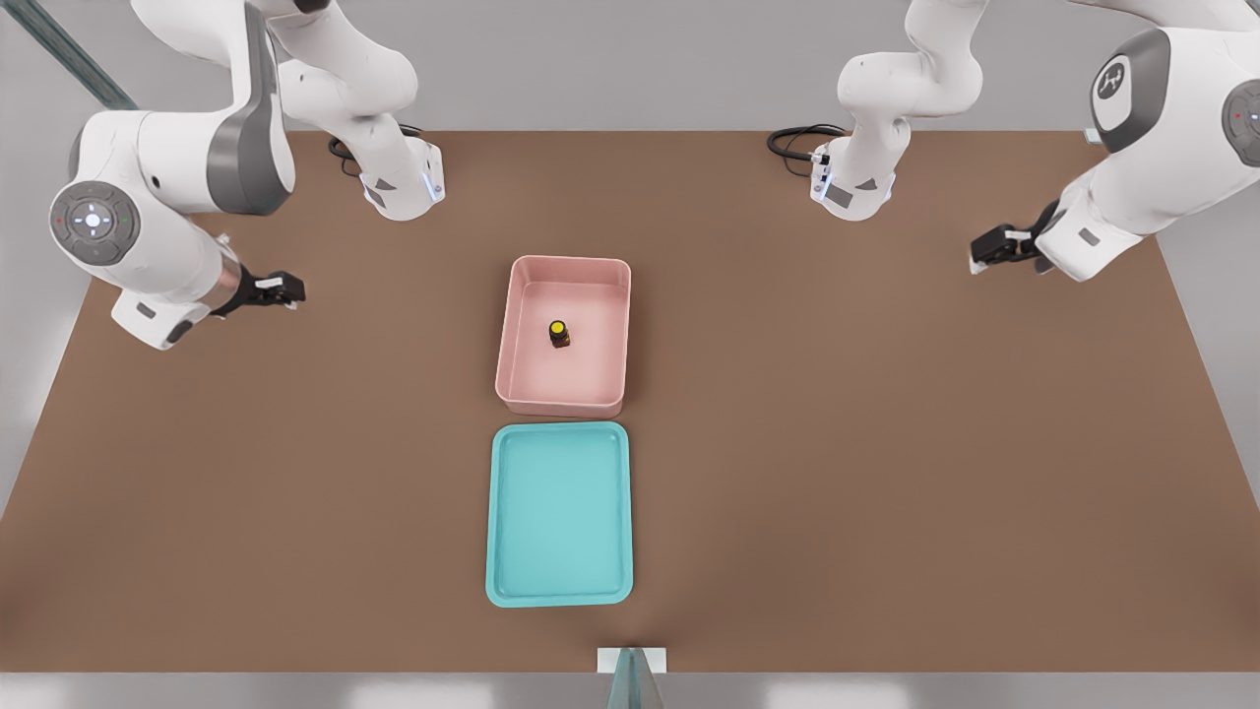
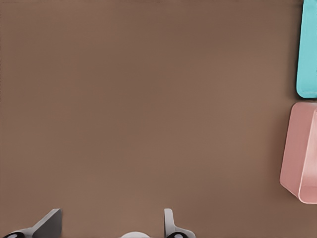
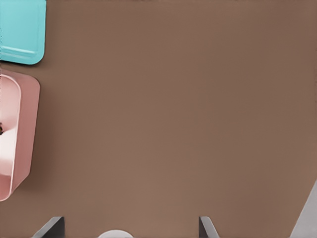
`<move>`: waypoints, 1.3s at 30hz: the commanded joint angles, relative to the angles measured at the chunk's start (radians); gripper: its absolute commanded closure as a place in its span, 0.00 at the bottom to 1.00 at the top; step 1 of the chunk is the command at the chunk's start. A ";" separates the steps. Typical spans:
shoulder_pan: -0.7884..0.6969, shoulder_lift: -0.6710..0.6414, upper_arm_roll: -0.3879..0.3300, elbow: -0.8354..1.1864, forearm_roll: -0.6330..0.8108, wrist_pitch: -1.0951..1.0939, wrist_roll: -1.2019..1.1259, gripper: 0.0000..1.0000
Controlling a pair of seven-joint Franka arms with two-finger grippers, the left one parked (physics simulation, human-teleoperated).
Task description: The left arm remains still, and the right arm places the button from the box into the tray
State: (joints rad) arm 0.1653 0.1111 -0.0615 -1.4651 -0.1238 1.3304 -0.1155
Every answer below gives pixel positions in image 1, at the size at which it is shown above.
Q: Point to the yellow-capped black button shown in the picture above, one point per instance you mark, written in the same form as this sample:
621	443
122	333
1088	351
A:
559	334

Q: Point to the pink plastic box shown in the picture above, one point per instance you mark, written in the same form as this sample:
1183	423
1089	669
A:
563	336

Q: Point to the pale blue-green tray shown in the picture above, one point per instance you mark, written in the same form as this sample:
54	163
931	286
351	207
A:
559	514

